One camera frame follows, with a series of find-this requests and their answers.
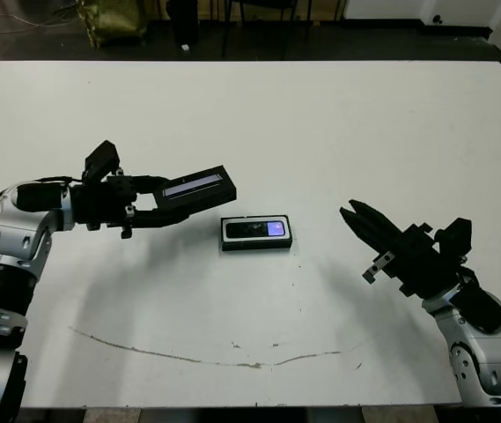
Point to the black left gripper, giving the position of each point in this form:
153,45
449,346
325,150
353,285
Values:
100,202

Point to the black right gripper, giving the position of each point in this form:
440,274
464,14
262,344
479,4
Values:
422,264

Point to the black box lid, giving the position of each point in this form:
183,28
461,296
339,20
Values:
197,194

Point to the black camera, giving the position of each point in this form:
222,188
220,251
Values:
254,229

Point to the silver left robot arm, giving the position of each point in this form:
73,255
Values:
8,255

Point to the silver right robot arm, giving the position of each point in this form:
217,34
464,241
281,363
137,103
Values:
483,348

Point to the black box with white insert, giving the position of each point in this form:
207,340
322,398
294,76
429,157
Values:
256,245

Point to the yellow-green bag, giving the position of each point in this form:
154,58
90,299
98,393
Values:
115,20

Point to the black door stopper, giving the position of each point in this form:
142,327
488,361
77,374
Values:
437,18

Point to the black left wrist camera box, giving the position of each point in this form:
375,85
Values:
102,161

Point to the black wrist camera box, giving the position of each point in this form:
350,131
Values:
102,161
454,235

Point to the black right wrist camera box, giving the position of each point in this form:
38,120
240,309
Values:
454,235

